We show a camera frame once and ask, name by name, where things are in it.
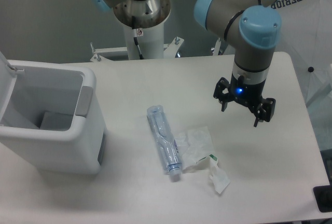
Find white metal base frame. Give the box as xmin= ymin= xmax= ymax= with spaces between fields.
xmin=89 ymin=36 xmax=224 ymax=62

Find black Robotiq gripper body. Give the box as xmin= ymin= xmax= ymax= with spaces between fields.
xmin=227 ymin=72 xmax=266 ymax=106

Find crushed clear plastic bottle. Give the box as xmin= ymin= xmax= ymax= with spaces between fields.
xmin=147 ymin=105 xmax=182 ymax=182

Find white plastic trash can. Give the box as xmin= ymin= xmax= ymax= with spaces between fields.
xmin=1 ymin=55 xmax=106 ymax=174

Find white plastic wrapper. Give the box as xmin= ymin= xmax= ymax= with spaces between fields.
xmin=175 ymin=126 xmax=230 ymax=195

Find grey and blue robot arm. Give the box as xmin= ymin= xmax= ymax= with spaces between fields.
xmin=93 ymin=0 xmax=282 ymax=122

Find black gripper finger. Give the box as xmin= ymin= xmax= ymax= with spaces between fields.
xmin=249 ymin=98 xmax=276 ymax=127
xmin=213 ymin=77 xmax=234 ymax=111

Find black device at table edge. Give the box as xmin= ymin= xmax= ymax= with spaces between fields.
xmin=313 ymin=185 xmax=331 ymax=213

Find white umbrella with navy lettering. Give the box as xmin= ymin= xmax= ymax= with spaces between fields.
xmin=271 ymin=0 xmax=331 ymax=102

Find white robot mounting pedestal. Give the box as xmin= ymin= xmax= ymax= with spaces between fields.
xmin=113 ymin=0 xmax=171 ymax=60

